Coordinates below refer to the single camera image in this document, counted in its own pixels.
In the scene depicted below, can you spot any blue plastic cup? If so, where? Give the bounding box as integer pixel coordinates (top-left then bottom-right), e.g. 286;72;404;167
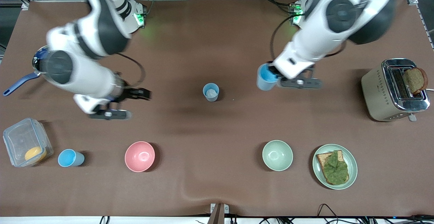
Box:
203;83;220;102
58;149;85;167
256;63;280;91

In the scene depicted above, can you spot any pink bowl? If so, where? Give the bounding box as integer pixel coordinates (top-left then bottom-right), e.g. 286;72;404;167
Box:
124;141;156;172

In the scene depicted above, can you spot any yellow round food piece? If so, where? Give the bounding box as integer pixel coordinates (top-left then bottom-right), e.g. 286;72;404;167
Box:
24;146;47;162

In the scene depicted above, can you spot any clear plastic lidded container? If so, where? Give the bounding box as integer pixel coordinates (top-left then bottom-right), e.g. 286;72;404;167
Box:
3;118;54;167

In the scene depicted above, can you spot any pale green bowl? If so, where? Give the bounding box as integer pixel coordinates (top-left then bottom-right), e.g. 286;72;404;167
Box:
262;140;294;171

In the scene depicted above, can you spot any beige and chrome toaster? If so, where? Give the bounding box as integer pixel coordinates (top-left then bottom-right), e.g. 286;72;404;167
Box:
360;58;431;122

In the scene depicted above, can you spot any brown table cover sheet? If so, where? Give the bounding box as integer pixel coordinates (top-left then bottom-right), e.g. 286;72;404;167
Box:
0;0;434;218

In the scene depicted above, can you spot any brown toast slice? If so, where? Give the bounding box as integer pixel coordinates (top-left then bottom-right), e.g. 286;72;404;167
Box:
316;150;350;186

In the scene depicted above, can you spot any green lettuce leaf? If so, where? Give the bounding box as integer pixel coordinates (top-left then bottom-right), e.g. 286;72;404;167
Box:
321;150;349;185

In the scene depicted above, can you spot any pale green plate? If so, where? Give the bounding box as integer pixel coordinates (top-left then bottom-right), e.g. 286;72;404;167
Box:
312;144;358;190

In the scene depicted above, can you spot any dark bread slice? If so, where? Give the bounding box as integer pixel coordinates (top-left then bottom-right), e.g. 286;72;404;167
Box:
402;67;429;95

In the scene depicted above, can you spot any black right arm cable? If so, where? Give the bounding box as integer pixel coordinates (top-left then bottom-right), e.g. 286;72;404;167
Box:
115;53;146;87

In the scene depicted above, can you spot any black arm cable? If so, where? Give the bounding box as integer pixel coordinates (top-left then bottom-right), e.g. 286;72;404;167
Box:
270;14;305;64
115;53;146;87

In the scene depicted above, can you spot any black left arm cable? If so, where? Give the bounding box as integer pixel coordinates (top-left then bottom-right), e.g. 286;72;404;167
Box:
270;14;305;64

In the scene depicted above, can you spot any black saucepan with blue handle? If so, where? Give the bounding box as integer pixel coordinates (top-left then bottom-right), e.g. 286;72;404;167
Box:
3;45;51;97

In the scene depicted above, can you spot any grey metal camera mount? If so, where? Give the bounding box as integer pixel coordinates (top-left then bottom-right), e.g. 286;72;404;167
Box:
210;203;230;224

